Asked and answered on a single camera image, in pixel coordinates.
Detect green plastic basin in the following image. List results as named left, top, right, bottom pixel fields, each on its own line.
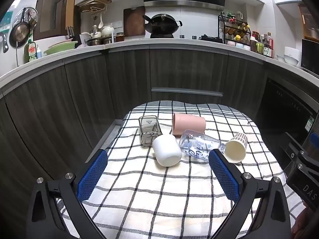
left=43, top=41, right=78, bottom=55

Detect round metal steamer rack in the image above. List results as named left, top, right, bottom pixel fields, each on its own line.
left=13, top=7, right=38, bottom=30

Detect white cup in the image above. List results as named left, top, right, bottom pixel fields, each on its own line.
left=152, top=134, right=182, bottom=167

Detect black white checked cloth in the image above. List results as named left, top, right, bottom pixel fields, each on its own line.
left=56, top=101, right=303, bottom=239

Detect wooden wall rack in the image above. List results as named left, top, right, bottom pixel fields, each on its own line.
left=79, top=0, right=112, bottom=13

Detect built-in black dishwasher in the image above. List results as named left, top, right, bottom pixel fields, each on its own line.
left=261, top=77, right=316, bottom=146

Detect stack of white bowls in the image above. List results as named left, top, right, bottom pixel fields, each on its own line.
left=277, top=46, right=301, bottom=67

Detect brown window frame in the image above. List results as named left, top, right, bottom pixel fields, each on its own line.
left=33, top=0, right=82, bottom=41

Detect clear square plastic cup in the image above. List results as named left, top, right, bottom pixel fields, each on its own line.
left=139, top=115, right=161, bottom=147

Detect pink cup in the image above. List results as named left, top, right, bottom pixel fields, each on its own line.
left=172, top=113, right=206, bottom=138

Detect white kitchen countertop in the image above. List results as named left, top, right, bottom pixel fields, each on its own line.
left=0, top=37, right=319, bottom=94

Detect black wok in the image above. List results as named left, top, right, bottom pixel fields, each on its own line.
left=142, top=13, right=183, bottom=35

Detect steel pots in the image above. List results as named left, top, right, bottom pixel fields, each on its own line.
left=86, top=36, right=113, bottom=47

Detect checked paper cup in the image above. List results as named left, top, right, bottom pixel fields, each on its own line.
left=223, top=132, right=248, bottom=163

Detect dark wood base cabinets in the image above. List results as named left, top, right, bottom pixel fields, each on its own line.
left=0, top=47, right=271, bottom=239

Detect hanging black utensil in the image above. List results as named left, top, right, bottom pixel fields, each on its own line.
left=0, top=32, right=9, bottom=54

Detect person's right hand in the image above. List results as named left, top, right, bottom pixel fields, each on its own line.
left=291, top=203, right=319, bottom=239

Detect black wire spice rack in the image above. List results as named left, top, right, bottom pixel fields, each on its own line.
left=218, top=11, right=251, bottom=46

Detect clear glass bottle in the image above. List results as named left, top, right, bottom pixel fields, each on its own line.
left=179, top=129, right=226, bottom=163

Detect brown wooden cutting board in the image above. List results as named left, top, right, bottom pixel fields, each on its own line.
left=123, top=6, right=146, bottom=37

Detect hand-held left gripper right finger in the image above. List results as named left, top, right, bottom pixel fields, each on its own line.
left=209, top=149, right=292, bottom=239

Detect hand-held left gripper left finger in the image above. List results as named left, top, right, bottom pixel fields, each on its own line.
left=26, top=148, right=109, bottom=239

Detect black stove burner grate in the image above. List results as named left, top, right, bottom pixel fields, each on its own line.
left=199, top=34, right=223, bottom=43

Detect white teapot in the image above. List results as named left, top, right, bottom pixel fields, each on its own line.
left=101, top=23, right=115, bottom=37

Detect wooden glass-front wall cabinet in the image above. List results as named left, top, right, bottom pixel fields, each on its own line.
left=297, top=3, right=319, bottom=43

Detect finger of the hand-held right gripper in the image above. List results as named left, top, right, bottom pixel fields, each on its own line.
left=284, top=132, right=303, bottom=160
left=301, top=131, right=319, bottom=156

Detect hanging frying pan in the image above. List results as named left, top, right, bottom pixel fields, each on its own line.
left=9, top=21, right=31, bottom=48

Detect green dish soap bottle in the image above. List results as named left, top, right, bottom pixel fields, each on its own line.
left=24, top=39, right=38, bottom=64

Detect row of sauce bottles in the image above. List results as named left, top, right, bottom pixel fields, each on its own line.
left=250, top=31, right=275, bottom=58

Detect black microwave oven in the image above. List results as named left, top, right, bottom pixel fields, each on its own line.
left=300, top=38, right=319, bottom=75

